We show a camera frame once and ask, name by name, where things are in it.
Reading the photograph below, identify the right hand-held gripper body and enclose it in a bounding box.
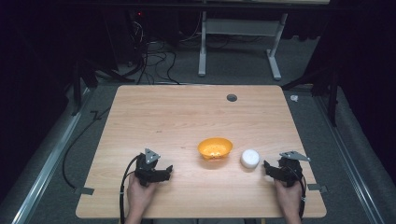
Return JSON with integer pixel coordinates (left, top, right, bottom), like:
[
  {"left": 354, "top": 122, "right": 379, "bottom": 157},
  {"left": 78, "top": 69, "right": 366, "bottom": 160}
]
[{"left": 275, "top": 150, "right": 312, "bottom": 189}]

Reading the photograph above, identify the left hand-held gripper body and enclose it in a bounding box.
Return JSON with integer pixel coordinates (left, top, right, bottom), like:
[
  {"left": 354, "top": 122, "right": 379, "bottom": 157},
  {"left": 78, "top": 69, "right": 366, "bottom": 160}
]
[{"left": 134, "top": 147, "right": 166, "bottom": 188}]

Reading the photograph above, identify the white round cup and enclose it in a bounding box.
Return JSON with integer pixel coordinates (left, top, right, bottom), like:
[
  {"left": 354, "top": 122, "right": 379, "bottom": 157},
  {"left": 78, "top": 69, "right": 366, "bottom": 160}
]
[{"left": 239, "top": 148, "right": 261, "bottom": 170}]

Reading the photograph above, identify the orange plastic bowl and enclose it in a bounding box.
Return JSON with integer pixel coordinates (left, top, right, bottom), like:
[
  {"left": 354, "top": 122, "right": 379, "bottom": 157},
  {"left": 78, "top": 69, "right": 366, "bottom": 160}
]
[{"left": 197, "top": 136, "right": 234, "bottom": 161}]

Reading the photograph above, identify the person's left hand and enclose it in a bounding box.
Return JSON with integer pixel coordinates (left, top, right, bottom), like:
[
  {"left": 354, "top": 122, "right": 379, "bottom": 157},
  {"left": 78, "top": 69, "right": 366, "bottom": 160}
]
[{"left": 126, "top": 174, "right": 159, "bottom": 218}]

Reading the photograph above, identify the person's right hand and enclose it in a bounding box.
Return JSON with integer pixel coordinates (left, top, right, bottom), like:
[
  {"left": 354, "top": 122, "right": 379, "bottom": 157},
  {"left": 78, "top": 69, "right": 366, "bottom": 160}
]
[{"left": 273, "top": 178, "right": 304, "bottom": 218}]

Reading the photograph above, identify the grey tape strip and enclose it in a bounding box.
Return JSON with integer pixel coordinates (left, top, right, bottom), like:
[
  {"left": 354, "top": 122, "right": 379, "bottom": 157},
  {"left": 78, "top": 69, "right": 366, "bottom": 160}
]
[
  {"left": 74, "top": 186, "right": 95, "bottom": 196},
  {"left": 306, "top": 183, "right": 329, "bottom": 194}
]

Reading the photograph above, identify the black metal stand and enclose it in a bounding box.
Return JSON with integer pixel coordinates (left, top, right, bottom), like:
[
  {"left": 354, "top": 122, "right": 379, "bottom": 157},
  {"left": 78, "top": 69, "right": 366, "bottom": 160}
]
[
  {"left": 70, "top": 58, "right": 136, "bottom": 117},
  {"left": 280, "top": 66, "right": 341, "bottom": 128}
]

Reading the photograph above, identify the black computer tower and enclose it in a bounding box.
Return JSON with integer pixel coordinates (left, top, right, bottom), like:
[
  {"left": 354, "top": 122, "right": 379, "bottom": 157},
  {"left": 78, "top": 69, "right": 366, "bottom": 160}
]
[{"left": 122, "top": 8, "right": 149, "bottom": 67}]

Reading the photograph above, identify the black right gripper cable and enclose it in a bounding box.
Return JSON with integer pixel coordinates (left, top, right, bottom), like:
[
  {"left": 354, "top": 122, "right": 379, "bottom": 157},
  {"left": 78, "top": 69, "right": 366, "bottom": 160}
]
[{"left": 288, "top": 166, "right": 308, "bottom": 219}]

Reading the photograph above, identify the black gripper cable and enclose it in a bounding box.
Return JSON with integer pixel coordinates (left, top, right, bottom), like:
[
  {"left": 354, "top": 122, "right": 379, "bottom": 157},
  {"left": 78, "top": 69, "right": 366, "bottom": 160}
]
[
  {"left": 288, "top": 166, "right": 308, "bottom": 219},
  {"left": 119, "top": 154, "right": 140, "bottom": 224}
]

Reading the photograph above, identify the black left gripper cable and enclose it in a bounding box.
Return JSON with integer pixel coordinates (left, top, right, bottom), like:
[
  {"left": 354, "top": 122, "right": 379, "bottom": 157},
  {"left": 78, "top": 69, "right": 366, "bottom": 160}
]
[{"left": 119, "top": 154, "right": 140, "bottom": 224}]

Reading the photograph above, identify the silver floor rail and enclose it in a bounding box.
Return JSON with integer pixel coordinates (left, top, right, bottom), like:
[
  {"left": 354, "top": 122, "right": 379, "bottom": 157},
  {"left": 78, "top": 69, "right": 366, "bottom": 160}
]
[
  {"left": 313, "top": 92, "right": 387, "bottom": 224},
  {"left": 11, "top": 86, "right": 92, "bottom": 224}
]

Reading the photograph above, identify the black floor cable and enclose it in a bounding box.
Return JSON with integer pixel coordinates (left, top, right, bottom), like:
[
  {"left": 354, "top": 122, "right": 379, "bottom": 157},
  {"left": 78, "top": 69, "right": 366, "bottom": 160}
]
[{"left": 61, "top": 106, "right": 112, "bottom": 190}]

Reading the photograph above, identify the bundle of black cables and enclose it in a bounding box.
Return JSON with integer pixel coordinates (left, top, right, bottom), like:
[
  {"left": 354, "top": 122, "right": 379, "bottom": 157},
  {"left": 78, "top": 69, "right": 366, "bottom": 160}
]
[{"left": 125, "top": 18, "right": 204, "bottom": 86}]

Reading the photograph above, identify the white metal desk frame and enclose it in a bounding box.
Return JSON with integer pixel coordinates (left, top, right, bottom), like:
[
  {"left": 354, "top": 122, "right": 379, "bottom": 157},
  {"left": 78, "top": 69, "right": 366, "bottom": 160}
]
[{"left": 197, "top": 10, "right": 290, "bottom": 81}]

